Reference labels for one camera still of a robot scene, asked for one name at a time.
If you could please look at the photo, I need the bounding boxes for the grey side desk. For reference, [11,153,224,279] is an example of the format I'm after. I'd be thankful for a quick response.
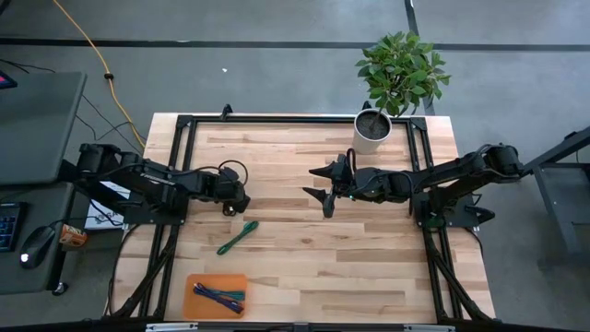
[0,71,88,296]

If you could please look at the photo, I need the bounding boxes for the black computer mouse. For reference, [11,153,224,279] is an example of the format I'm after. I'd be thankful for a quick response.
[18,225,56,270]

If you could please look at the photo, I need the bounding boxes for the orange tray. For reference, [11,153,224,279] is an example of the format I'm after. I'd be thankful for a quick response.
[183,273,250,321]

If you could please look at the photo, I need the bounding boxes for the thin black floor cables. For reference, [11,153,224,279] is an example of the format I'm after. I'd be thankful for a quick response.
[0,57,145,156]

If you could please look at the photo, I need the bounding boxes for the small orange box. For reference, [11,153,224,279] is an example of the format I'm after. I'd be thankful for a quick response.
[58,223,89,247]

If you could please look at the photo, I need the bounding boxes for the teal braided USB-C cable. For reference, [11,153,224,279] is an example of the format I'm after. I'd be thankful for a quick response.
[202,288,247,302]

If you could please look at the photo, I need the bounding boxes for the white plant pot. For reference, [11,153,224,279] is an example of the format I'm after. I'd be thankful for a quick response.
[352,108,394,156]

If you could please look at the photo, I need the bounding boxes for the white paper sheet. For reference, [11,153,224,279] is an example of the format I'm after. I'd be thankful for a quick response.
[84,180,133,231]

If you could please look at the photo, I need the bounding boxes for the yellow extension cable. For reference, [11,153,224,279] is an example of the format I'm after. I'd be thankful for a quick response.
[51,0,148,149]

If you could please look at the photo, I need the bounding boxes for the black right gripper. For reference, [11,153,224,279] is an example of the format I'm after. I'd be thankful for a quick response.
[301,153,386,219]

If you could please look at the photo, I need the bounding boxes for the black metal side stand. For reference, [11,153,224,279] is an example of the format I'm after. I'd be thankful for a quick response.
[523,126,590,259]

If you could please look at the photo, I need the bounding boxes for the black keyboard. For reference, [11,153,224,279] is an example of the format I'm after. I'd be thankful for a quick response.
[0,202,27,254]

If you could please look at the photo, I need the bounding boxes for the black aluminium table frame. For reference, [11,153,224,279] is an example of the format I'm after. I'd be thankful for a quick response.
[103,103,497,324]

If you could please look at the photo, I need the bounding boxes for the silver metal bracket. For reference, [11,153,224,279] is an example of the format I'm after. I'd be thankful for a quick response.
[145,322,199,332]
[403,324,457,332]

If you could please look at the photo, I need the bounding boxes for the green leafy plant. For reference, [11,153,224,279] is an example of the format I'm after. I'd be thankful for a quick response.
[354,30,452,119]

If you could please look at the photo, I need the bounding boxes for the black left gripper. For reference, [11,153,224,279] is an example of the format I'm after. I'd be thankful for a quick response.
[202,166,253,217]

